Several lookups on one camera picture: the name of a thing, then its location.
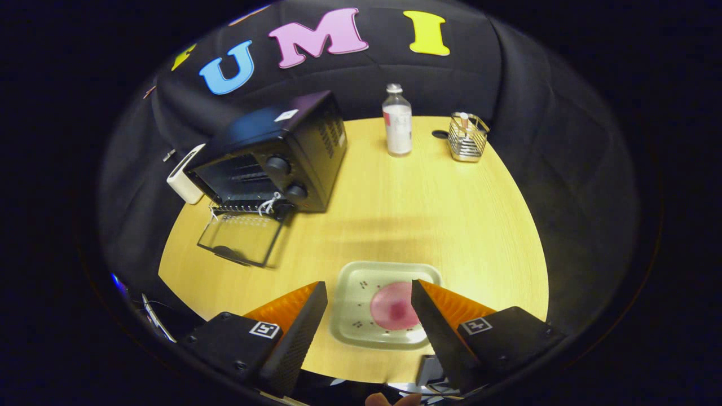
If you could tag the black toaster oven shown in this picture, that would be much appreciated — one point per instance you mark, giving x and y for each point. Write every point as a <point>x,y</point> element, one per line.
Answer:
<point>304,146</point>

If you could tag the small black round lid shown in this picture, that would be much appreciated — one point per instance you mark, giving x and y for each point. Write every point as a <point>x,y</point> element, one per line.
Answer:
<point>440,134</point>

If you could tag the clear plastic bottle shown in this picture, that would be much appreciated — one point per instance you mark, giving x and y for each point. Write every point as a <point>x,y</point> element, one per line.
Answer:
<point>398,129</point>

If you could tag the white slot toaster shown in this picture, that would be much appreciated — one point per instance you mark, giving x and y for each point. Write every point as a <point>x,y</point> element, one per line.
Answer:
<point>183,180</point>

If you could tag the pale green square plate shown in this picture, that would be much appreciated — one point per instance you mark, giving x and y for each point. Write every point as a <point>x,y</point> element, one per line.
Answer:
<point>352,304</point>

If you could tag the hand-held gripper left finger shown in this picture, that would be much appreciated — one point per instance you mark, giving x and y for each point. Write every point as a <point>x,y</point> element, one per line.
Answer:
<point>299,344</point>

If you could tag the pink ham slice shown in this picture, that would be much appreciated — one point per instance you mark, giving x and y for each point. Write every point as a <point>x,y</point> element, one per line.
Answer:
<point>392,307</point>

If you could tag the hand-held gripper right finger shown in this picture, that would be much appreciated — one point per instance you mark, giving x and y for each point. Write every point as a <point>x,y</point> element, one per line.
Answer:
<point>440,344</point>

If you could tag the silver clip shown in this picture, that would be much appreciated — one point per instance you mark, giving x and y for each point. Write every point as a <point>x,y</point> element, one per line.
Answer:
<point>168,154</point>

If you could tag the orange clip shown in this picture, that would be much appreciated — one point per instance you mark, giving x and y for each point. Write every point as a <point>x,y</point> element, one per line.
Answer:
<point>150,92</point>

